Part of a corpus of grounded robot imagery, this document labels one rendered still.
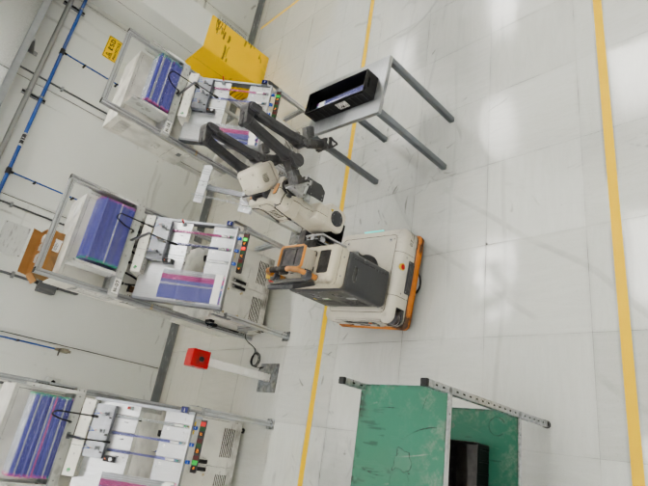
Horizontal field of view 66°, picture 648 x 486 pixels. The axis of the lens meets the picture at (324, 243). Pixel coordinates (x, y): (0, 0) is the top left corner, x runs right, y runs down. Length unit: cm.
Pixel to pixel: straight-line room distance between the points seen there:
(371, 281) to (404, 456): 131
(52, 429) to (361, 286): 223
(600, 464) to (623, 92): 206
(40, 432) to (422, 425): 259
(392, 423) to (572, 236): 155
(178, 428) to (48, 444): 81
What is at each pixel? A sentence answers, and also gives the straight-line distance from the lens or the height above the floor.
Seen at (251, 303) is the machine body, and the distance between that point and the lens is 446.
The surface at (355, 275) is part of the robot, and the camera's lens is 305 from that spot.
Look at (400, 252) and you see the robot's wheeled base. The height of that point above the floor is 27.
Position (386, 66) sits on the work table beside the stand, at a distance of 352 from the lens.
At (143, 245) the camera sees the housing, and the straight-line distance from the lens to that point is 419.
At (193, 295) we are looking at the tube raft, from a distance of 398.
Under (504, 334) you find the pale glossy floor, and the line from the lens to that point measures 310.
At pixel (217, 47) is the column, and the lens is 665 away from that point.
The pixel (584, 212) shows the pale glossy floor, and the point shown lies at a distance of 317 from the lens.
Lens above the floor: 269
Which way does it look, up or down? 38 degrees down
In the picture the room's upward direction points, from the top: 62 degrees counter-clockwise
